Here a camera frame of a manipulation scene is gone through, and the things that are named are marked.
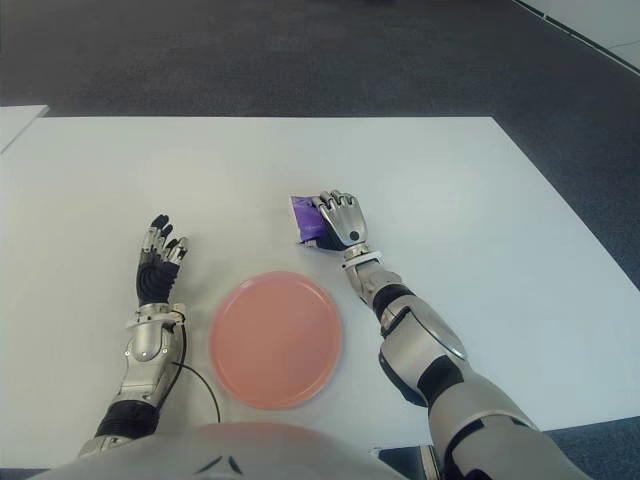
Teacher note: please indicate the white adjoining table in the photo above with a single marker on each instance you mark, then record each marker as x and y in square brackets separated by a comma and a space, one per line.
[15, 122]

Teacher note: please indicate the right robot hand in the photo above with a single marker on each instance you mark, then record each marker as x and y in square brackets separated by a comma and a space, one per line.
[347, 220]

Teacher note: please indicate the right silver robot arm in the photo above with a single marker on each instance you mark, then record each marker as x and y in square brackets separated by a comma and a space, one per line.
[425, 345]

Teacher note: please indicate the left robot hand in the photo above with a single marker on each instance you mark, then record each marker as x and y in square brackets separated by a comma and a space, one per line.
[152, 282]

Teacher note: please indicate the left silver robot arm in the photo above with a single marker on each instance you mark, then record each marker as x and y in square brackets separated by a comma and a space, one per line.
[145, 345]

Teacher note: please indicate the silver robot torso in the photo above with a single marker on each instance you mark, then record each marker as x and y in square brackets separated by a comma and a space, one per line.
[250, 450]

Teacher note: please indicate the purple tissue paper pack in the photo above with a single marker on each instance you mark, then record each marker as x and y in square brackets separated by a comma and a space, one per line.
[305, 217]

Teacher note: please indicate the pink round plate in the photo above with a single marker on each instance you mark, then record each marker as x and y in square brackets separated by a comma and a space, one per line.
[275, 340]

